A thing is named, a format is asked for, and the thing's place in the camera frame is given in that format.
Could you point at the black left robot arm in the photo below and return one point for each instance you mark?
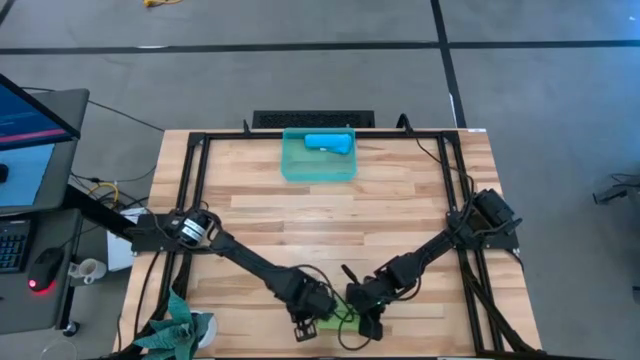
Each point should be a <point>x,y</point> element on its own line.
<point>250,260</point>

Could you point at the black floor vent grille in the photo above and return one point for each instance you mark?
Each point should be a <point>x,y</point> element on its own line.
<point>312,119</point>

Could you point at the black computer mouse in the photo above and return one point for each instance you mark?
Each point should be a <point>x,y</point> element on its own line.
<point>45,267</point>

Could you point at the white plant pot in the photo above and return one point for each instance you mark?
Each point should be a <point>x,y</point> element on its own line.
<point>210,327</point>

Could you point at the white mug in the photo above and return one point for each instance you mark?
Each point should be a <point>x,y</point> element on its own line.
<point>92,270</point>

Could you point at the teal translucent plastic basket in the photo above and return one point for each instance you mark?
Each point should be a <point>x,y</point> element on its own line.
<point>315,167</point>

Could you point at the black caster wheel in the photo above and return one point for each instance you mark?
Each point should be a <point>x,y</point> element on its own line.
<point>72,328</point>

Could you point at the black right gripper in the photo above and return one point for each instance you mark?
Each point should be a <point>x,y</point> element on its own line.
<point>370,292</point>

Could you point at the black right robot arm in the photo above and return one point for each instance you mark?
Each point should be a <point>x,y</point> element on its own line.
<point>440,245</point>

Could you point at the black keyboard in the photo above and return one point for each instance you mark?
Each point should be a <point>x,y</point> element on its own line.
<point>12,247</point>

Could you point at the grey computer desk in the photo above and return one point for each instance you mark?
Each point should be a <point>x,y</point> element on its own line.
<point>65,165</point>

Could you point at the artificial green plant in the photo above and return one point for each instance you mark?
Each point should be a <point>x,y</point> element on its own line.
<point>172,335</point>

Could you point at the blue microfiber towel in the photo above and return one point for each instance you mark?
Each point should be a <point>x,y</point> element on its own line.
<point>327,142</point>

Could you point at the green microfiber towel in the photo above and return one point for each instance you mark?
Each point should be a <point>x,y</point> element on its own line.
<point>345,322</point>

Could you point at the black desk support bar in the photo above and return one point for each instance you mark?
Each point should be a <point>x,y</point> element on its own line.
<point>95,212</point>

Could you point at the white box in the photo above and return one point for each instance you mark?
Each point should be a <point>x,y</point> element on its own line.
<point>120,250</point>

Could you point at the black aluminium table frame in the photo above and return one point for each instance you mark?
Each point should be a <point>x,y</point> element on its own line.
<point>240,135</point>

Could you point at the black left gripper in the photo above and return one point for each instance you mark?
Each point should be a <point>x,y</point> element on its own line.
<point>312,300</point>

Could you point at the black floor stand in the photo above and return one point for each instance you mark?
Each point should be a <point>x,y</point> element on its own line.
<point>620,190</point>

